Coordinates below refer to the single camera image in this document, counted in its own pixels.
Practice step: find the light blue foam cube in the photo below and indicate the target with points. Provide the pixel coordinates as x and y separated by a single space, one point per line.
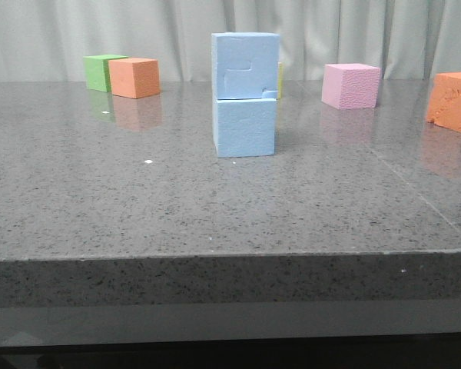
244 65
244 127

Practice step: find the yellow foam cube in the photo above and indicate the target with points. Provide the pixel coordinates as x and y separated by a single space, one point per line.
280 80

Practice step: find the pink foam cube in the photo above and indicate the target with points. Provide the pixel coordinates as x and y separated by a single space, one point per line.
350 86

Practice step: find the green foam cube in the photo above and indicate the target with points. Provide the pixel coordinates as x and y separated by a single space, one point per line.
97 71

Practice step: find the damaged orange foam cube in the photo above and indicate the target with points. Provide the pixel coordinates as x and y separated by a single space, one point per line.
444 108

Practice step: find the grey-white curtain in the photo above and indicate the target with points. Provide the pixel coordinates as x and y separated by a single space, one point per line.
47 40

